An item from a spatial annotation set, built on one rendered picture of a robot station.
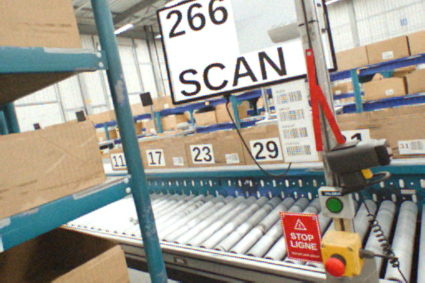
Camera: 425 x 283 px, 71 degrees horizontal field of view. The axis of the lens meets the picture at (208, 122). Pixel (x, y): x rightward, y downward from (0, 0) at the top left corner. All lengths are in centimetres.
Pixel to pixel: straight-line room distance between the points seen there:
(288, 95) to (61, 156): 52
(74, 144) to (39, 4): 21
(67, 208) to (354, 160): 53
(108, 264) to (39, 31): 36
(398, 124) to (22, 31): 121
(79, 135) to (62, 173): 6
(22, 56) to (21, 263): 48
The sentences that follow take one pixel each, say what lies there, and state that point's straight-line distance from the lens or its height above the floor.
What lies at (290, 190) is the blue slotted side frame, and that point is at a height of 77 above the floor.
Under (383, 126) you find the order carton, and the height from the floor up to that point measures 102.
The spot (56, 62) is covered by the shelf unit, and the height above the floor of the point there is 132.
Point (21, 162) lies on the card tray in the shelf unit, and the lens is 46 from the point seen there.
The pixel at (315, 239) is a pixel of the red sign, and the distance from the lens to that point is 84.
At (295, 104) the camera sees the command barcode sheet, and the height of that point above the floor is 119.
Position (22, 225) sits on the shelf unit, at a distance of 43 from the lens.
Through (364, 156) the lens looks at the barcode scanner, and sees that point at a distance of 68.
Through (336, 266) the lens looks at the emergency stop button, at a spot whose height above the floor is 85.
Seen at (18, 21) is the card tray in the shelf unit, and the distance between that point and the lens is 50.
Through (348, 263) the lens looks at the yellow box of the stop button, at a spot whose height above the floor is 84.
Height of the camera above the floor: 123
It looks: 3 degrees down
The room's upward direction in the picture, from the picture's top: 11 degrees counter-clockwise
